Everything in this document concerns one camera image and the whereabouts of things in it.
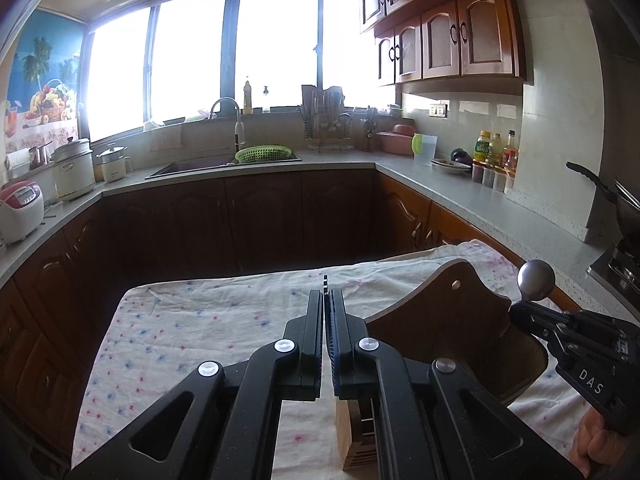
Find metal spoon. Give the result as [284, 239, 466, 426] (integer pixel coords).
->
[518, 259, 555, 301]

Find wooden utensil holder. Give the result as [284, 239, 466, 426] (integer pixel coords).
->
[334, 259, 550, 472]

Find kitchen faucet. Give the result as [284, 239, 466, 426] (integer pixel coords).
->
[207, 96, 246, 154]

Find person's right hand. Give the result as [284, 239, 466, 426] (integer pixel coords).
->
[568, 408, 629, 478]

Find gas stove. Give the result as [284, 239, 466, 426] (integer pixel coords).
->
[588, 240, 639, 310]

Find floral white tablecloth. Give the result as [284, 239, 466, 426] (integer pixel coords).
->
[72, 242, 588, 479]

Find black wok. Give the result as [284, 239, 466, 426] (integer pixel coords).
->
[565, 162, 639, 252]

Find seasoning jars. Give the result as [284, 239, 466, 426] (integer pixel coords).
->
[472, 160, 515, 193]

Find green label oil bottle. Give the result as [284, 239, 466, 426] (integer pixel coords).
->
[473, 130, 491, 162]

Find plate on counter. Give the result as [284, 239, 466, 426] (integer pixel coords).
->
[431, 158, 471, 174]

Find white green pitcher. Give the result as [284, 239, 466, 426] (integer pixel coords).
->
[411, 133, 438, 166]

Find green colander basket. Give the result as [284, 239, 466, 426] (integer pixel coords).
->
[234, 144, 293, 164]

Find pink basin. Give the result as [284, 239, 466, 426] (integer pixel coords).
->
[376, 124, 416, 156]

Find small white pot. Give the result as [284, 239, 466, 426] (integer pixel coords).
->
[98, 145, 134, 183]

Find white red rice cooker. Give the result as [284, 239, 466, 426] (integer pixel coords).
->
[0, 180, 44, 245]

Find white slow cooker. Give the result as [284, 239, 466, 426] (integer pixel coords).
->
[51, 139, 96, 202]

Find dish drying rack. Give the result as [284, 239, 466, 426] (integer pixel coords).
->
[299, 84, 352, 152]

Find yellow bottle on sill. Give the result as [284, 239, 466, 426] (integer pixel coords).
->
[243, 79, 253, 115]

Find wooden upper cabinets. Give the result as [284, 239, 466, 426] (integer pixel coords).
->
[360, 0, 525, 96]

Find tropical fruit poster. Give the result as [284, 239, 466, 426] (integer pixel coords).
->
[4, 10, 86, 153]

